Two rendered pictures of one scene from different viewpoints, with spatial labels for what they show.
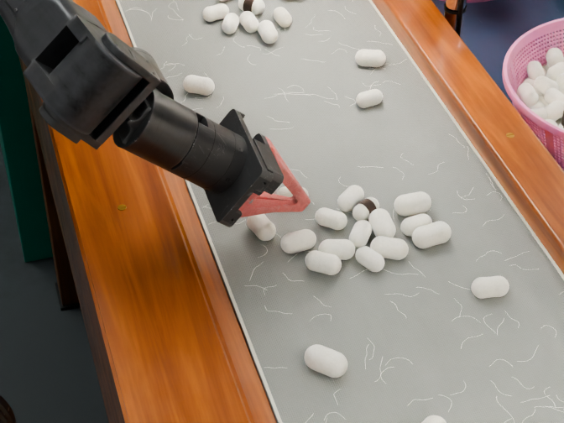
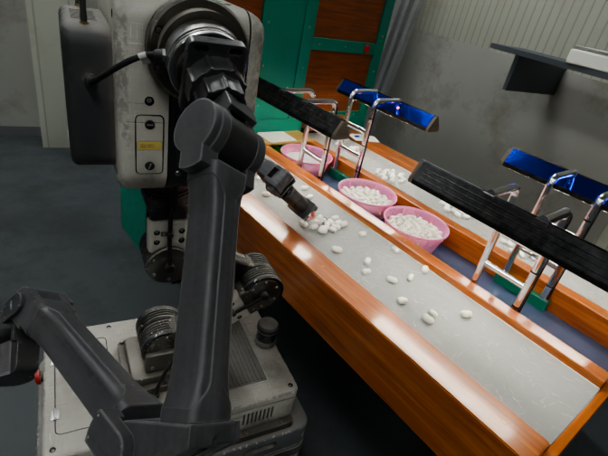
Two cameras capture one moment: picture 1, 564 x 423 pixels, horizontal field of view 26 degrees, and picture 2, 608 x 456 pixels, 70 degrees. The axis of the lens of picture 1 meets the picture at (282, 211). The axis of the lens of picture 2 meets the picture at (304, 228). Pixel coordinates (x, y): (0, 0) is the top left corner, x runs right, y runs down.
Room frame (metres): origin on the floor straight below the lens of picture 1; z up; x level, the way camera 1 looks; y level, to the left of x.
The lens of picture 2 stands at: (-0.36, 0.65, 1.51)
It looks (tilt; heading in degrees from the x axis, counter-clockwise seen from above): 29 degrees down; 333
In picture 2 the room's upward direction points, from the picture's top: 12 degrees clockwise
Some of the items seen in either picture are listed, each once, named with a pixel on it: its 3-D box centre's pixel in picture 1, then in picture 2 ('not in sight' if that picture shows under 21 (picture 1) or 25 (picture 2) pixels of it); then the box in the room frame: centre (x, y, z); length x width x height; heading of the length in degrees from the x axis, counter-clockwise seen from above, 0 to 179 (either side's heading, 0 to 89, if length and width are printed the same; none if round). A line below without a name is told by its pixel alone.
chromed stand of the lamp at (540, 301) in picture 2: not in sight; (555, 238); (0.48, -0.77, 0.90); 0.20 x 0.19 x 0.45; 17
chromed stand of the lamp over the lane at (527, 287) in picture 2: not in sight; (498, 265); (0.37, -0.38, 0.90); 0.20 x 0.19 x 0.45; 17
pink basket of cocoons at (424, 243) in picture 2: not in sight; (413, 232); (0.83, -0.45, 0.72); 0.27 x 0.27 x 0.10
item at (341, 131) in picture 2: not in sight; (292, 103); (1.28, -0.03, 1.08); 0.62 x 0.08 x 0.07; 17
